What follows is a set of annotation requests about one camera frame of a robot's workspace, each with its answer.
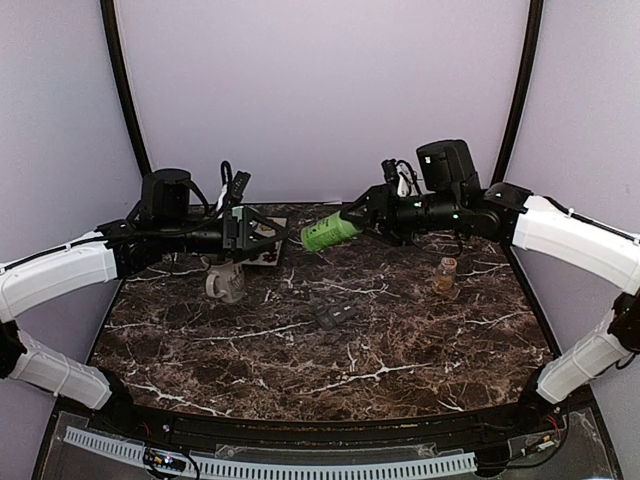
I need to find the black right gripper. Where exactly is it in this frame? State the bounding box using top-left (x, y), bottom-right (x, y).
top-left (341, 181), bottom-right (463, 246)

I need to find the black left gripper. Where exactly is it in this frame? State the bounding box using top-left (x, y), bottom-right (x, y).
top-left (158, 206), bottom-right (288, 263)

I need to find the green pill bottle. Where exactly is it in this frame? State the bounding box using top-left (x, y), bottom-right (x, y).
top-left (300, 211), bottom-right (364, 252)

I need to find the grey weekly pill organizer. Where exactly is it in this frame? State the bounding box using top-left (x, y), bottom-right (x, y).
top-left (315, 302), bottom-right (356, 330)

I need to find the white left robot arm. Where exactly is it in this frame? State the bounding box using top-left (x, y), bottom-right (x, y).
top-left (1, 165), bottom-right (287, 436)

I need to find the square floral ceramic plate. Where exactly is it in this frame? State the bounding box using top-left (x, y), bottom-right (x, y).
top-left (241, 224), bottom-right (283, 267)

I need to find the beige ceramic mug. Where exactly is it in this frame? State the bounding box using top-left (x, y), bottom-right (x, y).
top-left (205, 260), bottom-right (246, 304)

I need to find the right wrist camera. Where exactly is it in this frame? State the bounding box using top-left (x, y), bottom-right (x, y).
top-left (381, 159), bottom-right (422, 197)

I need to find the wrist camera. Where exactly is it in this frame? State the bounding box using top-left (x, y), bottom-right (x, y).
top-left (216, 160), bottom-right (251, 216)
top-left (381, 159), bottom-right (422, 197)

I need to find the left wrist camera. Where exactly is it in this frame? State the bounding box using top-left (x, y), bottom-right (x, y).
top-left (216, 160), bottom-right (251, 216)

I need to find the black corner frame post left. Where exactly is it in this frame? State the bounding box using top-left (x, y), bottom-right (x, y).
top-left (99, 0), bottom-right (153, 183)

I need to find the black corner frame post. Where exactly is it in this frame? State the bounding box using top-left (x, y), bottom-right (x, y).
top-left (490, 0), bottom-right (544, 185)
top-left (99, 0), bottom-right (153, 183)

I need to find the black corner frame post right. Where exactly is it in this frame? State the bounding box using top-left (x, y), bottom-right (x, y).
top-left (490, 0), bottom-right (544, 185)

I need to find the white slotted cable duct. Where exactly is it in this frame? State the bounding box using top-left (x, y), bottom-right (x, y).
top-left (62, 427), bottom-right (477, 479)

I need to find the black front rail base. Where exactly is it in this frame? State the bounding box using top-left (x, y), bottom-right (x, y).
top-left (94, 367), bottom-right (576, 456)

